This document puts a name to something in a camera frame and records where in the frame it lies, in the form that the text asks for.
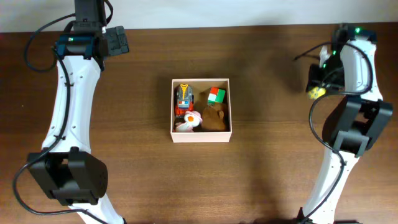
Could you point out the red grey toy fire truck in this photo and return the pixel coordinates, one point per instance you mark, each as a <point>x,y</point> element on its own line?
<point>184,100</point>

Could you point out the brown plush toy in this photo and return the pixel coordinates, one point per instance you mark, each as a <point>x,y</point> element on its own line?
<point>214,116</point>

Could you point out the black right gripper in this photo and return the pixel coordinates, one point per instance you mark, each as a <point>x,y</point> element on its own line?
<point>314,80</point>

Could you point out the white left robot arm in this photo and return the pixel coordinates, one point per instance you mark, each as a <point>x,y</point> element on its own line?
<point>65,168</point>

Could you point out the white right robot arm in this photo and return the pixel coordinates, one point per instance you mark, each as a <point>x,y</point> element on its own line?
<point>345,68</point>

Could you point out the colourful two-by-two puzzle cube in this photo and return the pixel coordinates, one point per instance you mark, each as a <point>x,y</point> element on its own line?
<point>216,95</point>

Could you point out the white pink duck toy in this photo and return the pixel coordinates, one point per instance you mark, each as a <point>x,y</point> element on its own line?
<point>192,119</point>

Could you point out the yellow ball with blue letters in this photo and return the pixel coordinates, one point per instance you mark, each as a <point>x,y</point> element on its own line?
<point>316,92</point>

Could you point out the pink open cardboard box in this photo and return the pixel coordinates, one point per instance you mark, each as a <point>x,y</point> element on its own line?
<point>201,89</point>

